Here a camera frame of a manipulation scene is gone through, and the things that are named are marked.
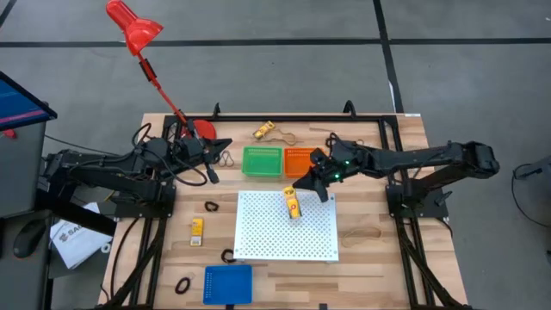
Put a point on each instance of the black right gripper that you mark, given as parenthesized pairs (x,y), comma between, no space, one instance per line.
(333,165)

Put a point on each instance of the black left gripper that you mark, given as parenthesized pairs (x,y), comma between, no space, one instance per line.
(191,150)

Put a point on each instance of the black rubber band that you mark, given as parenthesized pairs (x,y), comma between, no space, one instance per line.
(232,163)

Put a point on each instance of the yellow crayon box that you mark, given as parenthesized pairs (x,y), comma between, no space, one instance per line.
(292,207)
(263,130)
(196,231)

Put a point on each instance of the tan rubber band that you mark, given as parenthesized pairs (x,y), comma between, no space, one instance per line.
(289,138)
(360,141)
(344,241)

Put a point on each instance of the blue plastic basket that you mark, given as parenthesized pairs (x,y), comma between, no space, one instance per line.
(228,285)

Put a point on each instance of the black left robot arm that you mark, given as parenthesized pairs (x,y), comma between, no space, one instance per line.
(107,165)

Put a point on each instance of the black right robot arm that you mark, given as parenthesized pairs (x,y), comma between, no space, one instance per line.
(409,159)

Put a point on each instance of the red desk lamp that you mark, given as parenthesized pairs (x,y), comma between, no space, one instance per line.
(138,32)

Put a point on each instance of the dark side desk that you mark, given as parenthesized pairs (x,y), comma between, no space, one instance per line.
(17,284)

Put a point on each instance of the orange plastic basket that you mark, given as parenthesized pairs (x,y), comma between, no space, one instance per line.
(295,163)

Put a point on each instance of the green plastic basket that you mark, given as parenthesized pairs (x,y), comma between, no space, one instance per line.
(262,163)

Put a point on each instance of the white perforated metal shelf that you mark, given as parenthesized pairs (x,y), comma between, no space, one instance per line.
(267,228)

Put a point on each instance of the black stand beam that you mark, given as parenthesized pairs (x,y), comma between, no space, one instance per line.
(77,217)

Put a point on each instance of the white paper sheet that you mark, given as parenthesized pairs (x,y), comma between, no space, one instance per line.
(77,245)

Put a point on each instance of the grey cabinet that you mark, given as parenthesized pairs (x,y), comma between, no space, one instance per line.
(21,172)

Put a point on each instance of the black computer mouse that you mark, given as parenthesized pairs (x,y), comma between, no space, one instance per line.
(28,239)

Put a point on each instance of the computer monitor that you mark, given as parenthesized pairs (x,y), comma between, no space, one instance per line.
(17,103)

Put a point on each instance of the red button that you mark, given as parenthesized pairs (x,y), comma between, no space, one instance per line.
(9,133)

